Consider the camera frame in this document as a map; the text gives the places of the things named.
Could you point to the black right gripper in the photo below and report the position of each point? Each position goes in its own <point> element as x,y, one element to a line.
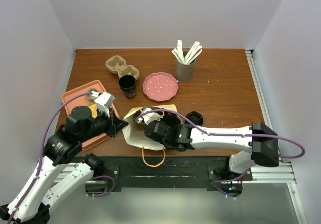
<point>173,125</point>

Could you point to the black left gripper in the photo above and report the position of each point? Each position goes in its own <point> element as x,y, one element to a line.
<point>119,123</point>

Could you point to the beige paper takeout bag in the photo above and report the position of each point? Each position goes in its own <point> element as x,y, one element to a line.
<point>134,133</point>

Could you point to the stack of black cups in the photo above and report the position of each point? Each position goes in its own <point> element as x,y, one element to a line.
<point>127,84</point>

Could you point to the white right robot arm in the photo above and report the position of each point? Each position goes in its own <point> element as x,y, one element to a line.
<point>256,144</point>

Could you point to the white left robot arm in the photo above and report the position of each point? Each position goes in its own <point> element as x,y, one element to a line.
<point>39,196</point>

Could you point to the yellow green woven coaster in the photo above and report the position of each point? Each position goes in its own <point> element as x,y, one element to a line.
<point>93,109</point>

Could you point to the small grey woven coaster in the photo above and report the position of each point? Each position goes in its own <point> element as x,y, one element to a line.
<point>91,96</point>

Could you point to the salmon pink tray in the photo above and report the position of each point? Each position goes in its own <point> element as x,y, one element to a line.
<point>83,101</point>

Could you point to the pink polka dot plate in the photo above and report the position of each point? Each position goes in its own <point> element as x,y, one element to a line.
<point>160,86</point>

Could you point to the grey straw holder cup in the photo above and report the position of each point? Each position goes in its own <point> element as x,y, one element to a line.
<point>184,73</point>

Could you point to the white paper straw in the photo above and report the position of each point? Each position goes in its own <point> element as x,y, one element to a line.
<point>193,52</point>
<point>180,51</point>
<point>177,56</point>

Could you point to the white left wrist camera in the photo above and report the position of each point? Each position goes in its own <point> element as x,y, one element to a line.
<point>103,101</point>

